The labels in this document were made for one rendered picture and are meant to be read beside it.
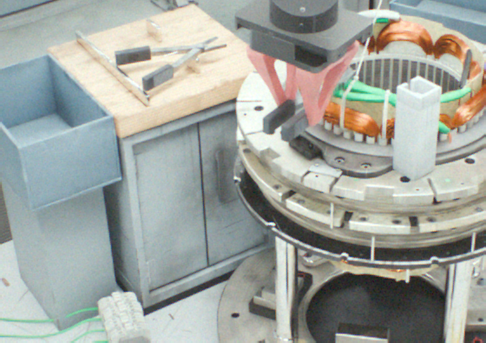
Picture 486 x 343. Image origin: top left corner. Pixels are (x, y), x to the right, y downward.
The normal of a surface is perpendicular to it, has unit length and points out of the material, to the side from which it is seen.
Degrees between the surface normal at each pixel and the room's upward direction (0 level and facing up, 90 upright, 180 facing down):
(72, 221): 90
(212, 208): 90
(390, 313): 0
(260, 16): 2
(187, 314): 0
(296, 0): 91
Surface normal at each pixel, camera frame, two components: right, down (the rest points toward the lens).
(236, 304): -0.02, -0.80
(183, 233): 0.54, 0.49
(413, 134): -0.76, 0.40
